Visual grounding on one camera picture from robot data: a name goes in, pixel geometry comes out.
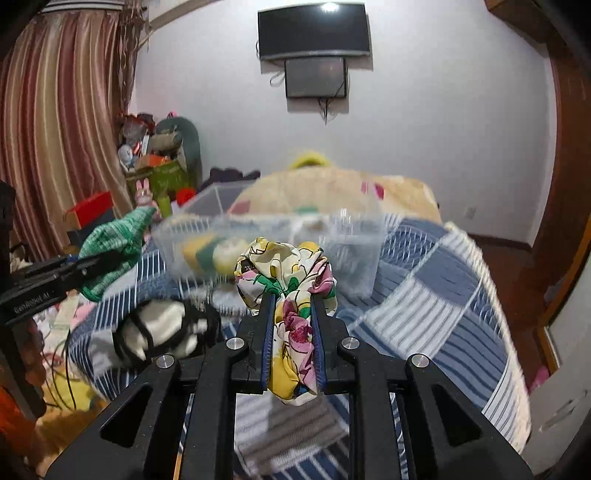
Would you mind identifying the yellow and green sponge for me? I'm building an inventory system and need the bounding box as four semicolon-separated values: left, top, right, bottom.
181;234;223;276

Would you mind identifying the striped brown curtain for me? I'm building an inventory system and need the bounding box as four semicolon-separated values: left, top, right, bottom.
0;8;140;261

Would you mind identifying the clear plastic storage box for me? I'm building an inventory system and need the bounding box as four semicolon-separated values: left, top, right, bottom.
152;182;387;301

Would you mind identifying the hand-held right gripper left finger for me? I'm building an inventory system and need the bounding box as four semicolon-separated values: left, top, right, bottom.
44;291;278;480

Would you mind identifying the floral patterned cloth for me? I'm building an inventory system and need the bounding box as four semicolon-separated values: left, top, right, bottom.
233;237;341;407

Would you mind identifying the black and white sock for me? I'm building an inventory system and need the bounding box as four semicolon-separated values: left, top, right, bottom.
112;298;222;366

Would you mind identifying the yellow plush item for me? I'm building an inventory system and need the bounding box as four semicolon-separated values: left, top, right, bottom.
288;149;332;169

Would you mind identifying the blue checked quilt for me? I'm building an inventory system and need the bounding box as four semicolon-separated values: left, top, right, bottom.
69;213;533;480

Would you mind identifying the red box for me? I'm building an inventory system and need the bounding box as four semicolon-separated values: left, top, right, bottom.
64;191;116;230

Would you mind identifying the black wall television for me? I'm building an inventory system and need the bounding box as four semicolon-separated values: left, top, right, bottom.
257;2;372;61

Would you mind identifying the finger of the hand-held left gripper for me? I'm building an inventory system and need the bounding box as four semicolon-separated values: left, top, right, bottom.
65;249;123;283

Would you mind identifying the green cardboard box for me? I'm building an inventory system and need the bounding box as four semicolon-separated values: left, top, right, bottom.
126;159;186;205

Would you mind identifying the grey green plush toy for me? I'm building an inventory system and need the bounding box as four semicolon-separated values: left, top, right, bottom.
151;116;203;186

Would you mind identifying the small wall monitor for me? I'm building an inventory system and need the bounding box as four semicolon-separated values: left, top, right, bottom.
284;56;348;99

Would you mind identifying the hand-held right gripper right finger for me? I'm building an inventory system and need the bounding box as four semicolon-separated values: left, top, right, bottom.
310;296;536;480

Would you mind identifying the beige printed blanket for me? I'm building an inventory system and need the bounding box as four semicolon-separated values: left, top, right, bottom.
230;165;440;223

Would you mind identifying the pale yellow soft item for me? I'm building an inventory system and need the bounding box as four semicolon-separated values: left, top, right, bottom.
213;237;252;276

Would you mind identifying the pink rabbit toy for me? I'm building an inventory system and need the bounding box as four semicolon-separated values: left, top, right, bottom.
134;179;156;209

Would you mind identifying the green knitted cloth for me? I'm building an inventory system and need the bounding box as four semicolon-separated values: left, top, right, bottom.
78;206;158;303

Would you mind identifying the dark cloth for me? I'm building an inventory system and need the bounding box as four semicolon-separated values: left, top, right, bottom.
209;167;262;184

